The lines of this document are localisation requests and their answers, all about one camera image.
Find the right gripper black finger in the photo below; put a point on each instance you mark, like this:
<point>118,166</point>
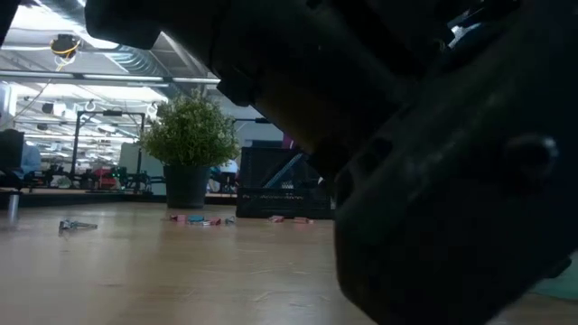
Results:
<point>451,203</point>

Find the blue pencil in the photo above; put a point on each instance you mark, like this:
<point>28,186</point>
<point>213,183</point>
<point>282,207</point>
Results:
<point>284,169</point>

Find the teal sticky note pad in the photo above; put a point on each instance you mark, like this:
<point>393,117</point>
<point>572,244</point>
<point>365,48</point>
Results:
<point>560,286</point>

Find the blue binder clip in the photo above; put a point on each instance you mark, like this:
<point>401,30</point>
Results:
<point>230,220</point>
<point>195,218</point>
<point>68,225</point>

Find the black mesh desk organizer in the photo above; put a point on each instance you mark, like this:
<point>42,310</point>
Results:
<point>271,203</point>

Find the artificial plant in black pot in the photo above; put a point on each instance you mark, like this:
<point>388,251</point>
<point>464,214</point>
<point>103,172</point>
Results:
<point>189,135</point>

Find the long LED light bar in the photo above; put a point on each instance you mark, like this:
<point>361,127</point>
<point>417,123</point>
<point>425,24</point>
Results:
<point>113,77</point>

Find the distant robot workstation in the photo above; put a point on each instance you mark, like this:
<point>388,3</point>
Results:
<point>104,179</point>

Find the yellow black ceiling reel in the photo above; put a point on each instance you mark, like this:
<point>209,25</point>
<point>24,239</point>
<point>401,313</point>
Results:
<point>65,45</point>

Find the person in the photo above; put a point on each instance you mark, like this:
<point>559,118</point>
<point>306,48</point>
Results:
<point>30,160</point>

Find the black computer monitor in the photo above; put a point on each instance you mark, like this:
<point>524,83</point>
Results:
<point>11,149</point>

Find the silver ventilation duct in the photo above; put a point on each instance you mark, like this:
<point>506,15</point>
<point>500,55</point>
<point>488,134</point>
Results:
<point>135,61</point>

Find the tall black gantry frame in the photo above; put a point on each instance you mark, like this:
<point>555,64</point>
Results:
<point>108,113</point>

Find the black aluminium table frame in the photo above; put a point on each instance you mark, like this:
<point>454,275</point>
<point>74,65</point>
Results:
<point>90,199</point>

